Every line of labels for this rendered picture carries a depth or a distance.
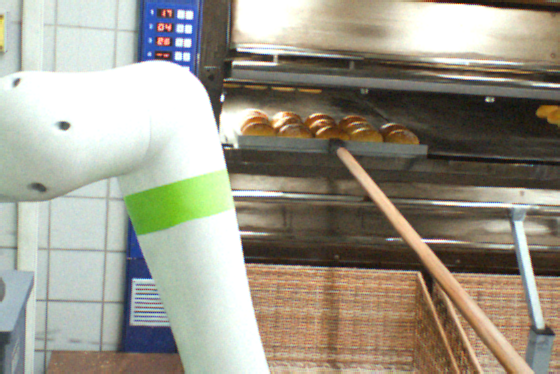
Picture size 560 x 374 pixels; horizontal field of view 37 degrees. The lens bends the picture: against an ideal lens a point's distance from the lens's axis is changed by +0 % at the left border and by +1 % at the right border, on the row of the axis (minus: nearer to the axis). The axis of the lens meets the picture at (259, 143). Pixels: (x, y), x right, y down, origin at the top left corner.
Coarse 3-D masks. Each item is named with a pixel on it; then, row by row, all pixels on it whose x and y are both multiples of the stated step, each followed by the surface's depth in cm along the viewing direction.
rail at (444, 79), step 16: (240, 64) 209; (256, 64) 210; (272, 64) 210; (400, 80) 215; (416, 80) 216; (432, 80) 216; (448, 80) 217; (464, 80) 217; (480, 80) 218; (496, 80) 218; (512, 80) 219
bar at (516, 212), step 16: (240, 192) 193; (256, 192) 194; (272, 192) 195; (288, 192) 196; (304, 192) 197; (400, 208) 199; (416, 208) 199; (432, 208) 200; (448, 208) 200; (464, 208) 201; (480, 208) 201; (496, 208) 202; (512, 208) 202; (528, 208) 203; (544, 208) 204; (512, 224) 203; (528, 256) 198; (528, 272) 195; (528, 288) 193; (528, 304) 193; (544, 336) 186; (528, 352) 189; (544, 352) 187; (544, 368) 188
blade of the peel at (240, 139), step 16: (240, 144) 233; (256, 144) 234; (272, 144) 235; (288, 144) 235; (304, 144) 236; (320, 144) 237; (352, 144) 238; (368, 144) 238; (384, 144) 239; (400, 144) 240
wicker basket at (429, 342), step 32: (256, 288) 235; (288, 288) 237; (320, 288) 238; (352, 288) 239; (384, 288) 240; (416, 288) 241; (256, 320) 235; (288, 320) 237; (320, 320) 238; (352, 320) 239; (416, 320) 240; (288, 352) 236; (352, 352) 239; (384, 352) 240; (416, 352) 238; (448, 352) 213
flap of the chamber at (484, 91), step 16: (224, 80) 228; (240, 80) 217; (256, 80) 210; (272, 80) 211; (288, 80) 211; (304, 80) 212; (320, 80) 212; (336, 80) 213; (352, 80) 213; (368, 80) 214; (384, 80) 214; (464, 96) 237; (480, 96) 226; (496, 96) 219; (512, 96) 219; (528, 96) 220; (544, 96) 220
